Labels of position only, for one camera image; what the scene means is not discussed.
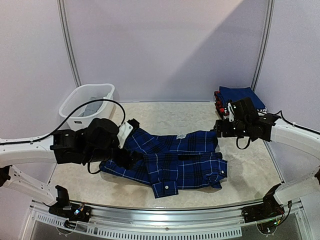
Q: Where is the blue plaid shirt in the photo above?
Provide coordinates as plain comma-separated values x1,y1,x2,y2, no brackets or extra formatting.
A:
99,128,228,198

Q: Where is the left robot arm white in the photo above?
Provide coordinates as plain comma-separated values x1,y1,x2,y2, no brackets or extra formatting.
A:
0,118,142,217

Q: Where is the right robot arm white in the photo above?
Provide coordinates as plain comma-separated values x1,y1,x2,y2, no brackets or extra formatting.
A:
214,97,320,218

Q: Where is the white plastic laundry basket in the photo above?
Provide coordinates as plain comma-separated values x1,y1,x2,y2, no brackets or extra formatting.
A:
58,83,115,131

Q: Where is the white folded garment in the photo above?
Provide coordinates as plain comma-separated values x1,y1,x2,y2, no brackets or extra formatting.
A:
256,108,267,116

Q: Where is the red black folded garment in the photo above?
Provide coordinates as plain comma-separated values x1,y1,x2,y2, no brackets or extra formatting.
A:
214,90,232,119

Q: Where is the grey folded garment in basket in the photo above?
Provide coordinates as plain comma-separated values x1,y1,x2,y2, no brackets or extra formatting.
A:
79,101,103,117

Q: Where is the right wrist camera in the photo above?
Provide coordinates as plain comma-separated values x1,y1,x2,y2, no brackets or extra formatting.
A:
227,101,237,122

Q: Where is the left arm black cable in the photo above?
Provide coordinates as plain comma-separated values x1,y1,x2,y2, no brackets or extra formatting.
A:
0,99,127,175

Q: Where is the aluminium front rail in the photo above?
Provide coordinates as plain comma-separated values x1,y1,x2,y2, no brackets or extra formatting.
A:
21,200,313,240

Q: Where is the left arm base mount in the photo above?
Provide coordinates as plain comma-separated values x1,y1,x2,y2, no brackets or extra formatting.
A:
48,203,93,230

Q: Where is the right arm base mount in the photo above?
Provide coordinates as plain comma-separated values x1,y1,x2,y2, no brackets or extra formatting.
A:
241,200,293,236

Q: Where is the left wall aluminium profile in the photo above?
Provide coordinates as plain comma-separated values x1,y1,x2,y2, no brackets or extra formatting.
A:
57,0,82,87

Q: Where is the wall aluminium profile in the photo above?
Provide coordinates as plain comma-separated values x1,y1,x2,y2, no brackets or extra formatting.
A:
250,0,275,92
57,0,82,87

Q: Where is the right wall aluminium profile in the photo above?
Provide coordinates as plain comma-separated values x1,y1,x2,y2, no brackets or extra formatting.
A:
250,0,275,92

